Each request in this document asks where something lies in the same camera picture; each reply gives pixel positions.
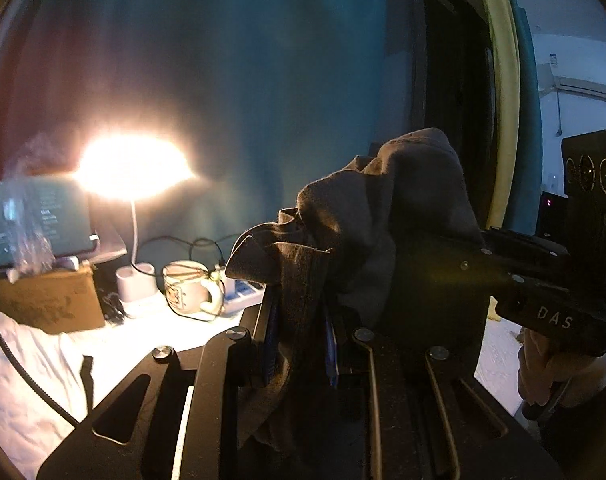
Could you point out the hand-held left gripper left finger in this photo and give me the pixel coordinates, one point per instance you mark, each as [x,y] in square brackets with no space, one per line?
[269,350]

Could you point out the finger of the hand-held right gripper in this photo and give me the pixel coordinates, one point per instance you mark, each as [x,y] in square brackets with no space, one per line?
[523,282]
[528,249]

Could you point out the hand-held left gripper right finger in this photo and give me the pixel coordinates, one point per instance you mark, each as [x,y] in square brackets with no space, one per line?
[332,355]

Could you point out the brown t-shirt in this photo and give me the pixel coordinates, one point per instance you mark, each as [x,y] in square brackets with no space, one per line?
[373,200]

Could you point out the person's right hand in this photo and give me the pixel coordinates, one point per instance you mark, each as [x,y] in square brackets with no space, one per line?
[558,375]

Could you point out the black appliance with red light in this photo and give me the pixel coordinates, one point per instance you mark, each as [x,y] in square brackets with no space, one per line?
[553,215]

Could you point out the white power strip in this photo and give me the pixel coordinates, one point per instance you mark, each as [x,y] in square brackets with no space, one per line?
[243,292]

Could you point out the teal curtain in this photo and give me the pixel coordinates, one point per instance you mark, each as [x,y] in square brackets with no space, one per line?
[528,135]

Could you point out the yellow curtain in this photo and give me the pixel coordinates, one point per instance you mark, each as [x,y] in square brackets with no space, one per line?
[503,110]

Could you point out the white air conditioner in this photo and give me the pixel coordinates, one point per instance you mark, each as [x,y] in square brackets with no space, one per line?
[590,87]

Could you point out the white desk lamp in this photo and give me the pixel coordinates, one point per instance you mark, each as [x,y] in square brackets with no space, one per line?
[133,165]

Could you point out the brown cardboard box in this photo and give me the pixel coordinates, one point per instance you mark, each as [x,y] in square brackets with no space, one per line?
[43,300]

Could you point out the white textured tablecloth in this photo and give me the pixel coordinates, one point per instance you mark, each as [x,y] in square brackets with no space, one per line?
[33,385]

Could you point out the clear plastic bag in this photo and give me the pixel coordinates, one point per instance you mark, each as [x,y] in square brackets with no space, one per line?
[28,250]

